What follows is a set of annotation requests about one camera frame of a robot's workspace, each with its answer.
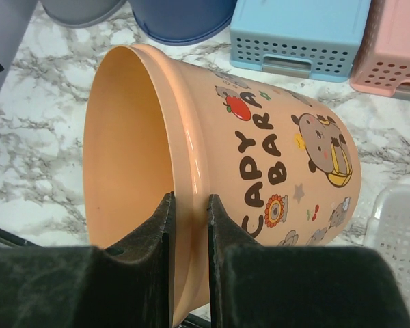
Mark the orange plastic bucket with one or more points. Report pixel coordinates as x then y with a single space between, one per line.
284 165

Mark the light blue perforated basket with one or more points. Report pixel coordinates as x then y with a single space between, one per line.
307 39

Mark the grey-blue plastic bucket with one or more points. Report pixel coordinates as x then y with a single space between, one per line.
80 13

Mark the pink perforated plastic basket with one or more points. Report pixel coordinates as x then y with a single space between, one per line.
382 65

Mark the blue plastic bucket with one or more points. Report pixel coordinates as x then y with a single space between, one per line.
182 22

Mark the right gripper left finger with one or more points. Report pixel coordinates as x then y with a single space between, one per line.
128 284

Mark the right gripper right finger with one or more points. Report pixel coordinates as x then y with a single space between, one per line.
252 285

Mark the white perforated plastic basket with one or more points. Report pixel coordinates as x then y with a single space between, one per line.
388 232

